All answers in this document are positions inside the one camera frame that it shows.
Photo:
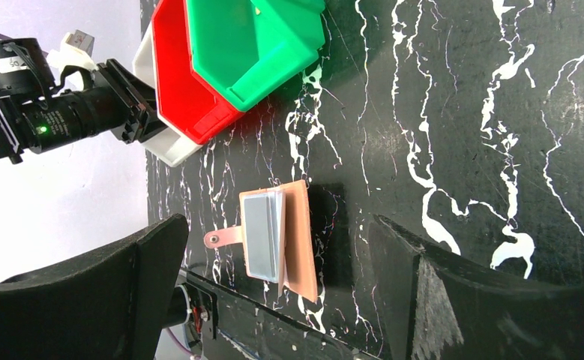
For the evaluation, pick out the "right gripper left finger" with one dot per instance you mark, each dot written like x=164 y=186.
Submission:
x=109 y=303

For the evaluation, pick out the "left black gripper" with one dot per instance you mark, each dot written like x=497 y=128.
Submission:
x=39 y=115

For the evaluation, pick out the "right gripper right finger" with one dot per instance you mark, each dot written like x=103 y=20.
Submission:
x=436 y=304

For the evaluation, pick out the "white plastic bin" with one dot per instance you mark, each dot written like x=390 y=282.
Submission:
x=170 y=145

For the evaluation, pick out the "red plastic bin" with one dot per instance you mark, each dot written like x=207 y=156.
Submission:
x=184 y=99

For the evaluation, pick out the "green plastic bin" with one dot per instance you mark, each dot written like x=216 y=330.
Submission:
x=246 y=57

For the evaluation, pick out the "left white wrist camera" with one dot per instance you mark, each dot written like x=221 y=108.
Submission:
x=75 y=50

